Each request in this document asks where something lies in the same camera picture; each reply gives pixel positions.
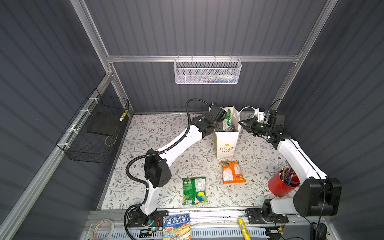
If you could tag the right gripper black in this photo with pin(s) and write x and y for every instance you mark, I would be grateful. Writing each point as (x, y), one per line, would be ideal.
(249, 126)

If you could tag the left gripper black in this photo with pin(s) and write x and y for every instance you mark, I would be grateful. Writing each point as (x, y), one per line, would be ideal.
(221, 120)

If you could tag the green snack bag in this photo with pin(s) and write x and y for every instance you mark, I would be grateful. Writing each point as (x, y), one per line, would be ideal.
(227, 122)
(194, 191)

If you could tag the white paper bag floral print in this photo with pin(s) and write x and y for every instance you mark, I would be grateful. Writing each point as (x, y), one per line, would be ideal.
(226, 142)

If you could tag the orange snack bag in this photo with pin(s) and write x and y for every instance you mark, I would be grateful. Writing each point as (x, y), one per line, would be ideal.
(232, 173)

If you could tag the green snack bag front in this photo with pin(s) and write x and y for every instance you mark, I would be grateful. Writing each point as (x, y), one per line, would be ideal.
(194, 191)

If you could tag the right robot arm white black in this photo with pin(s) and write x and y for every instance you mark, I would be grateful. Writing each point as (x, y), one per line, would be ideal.
(318, 195)

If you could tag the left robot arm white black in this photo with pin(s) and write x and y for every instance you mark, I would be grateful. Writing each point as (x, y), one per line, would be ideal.
(158, 162)

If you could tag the red pencil cup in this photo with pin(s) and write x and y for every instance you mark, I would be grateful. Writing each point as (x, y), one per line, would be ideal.
(283, 182)

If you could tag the yellow item in black basket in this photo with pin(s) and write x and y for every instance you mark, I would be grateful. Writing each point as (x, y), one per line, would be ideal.
(123, 115)

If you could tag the yellow marker tube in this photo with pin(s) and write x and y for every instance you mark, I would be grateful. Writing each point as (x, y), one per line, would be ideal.
(244, 229)

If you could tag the black pad in basket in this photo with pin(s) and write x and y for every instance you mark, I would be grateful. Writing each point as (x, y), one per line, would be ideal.
(105, 124)

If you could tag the paperback book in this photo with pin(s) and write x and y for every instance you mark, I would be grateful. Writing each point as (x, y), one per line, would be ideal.
(177, 227)

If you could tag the black device bottom right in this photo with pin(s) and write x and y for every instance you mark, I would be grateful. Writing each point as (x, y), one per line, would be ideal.
(318, 231)

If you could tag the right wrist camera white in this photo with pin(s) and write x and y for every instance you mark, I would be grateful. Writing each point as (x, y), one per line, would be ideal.
(261, 114)

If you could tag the white wire mesh basket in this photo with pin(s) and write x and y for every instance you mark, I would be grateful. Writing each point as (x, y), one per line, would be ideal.
(207, 71)

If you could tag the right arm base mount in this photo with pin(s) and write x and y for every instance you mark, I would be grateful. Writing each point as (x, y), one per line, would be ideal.
(259, 216)

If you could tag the black wire basket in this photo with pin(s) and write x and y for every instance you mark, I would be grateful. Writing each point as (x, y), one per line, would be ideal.
(79, 145)

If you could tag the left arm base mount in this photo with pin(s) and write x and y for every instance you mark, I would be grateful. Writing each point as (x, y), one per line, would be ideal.
(139, 219)

